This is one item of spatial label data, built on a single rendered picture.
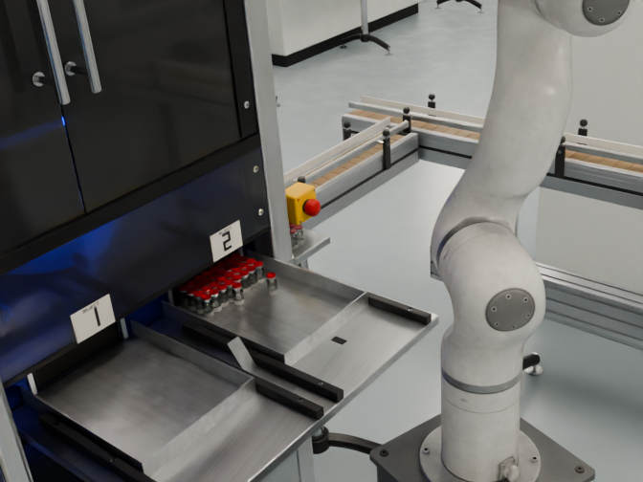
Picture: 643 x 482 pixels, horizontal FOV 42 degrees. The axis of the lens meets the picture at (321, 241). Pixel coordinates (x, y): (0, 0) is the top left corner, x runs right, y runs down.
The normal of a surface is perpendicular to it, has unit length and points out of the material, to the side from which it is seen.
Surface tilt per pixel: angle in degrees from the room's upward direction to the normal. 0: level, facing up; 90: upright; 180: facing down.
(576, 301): 90
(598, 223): 90
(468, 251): 36
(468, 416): 90
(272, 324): 0
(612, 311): 90
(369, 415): 0
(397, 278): 0
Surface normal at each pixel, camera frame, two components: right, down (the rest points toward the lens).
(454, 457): -0.75, 0.36
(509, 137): -0.52, 0.31
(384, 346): -0.07, -0.88
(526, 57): -0.25, -0.33
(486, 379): -0.01, 0.48
